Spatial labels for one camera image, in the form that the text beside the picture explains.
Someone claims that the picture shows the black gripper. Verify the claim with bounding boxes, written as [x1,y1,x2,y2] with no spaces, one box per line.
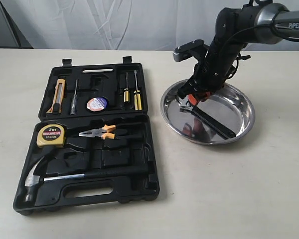
[177,63,229,105]

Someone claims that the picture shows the black adjustable wrench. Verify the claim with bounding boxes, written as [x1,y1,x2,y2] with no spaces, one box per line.
[175,96,236,139]

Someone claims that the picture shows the black plastic tool case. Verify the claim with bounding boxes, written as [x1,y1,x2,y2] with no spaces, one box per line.
[13,56,160,215]

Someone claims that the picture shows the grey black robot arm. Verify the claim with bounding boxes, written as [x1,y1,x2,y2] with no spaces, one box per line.
[173,0,299,102]

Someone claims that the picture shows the round steel tray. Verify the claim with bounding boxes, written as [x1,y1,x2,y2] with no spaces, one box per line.
[160,80,256,145]

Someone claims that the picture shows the large yellow screwdriver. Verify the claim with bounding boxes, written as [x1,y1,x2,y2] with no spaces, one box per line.
[134,70,142,111]

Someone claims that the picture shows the small yellow screwdriver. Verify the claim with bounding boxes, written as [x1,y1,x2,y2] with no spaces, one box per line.
[123,72,130,103]

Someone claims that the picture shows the electrical tape roll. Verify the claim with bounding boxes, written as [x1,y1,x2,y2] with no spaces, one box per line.
[86,97,109,112]

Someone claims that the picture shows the clear test screwdriver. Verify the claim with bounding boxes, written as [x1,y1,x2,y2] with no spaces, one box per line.
[70,78,79,115]

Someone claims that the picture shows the yellow utility knife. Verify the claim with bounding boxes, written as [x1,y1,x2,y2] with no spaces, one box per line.
[46,78,66,114]

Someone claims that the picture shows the yellow tape measure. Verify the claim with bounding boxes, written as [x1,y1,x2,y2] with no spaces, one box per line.
[36,124,65,148]

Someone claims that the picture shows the steel claw hammer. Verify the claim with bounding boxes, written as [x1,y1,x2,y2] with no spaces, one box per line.
[23,156,149,203]

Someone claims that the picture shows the white backdrop cloth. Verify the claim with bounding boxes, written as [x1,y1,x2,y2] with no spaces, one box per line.
[0,0,299,52]

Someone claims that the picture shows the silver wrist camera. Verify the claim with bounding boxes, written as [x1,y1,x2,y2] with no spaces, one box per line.
[173,39,209,62]

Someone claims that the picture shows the orange handled pliers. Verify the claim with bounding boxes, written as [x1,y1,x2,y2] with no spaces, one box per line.
[79,124,144,141]

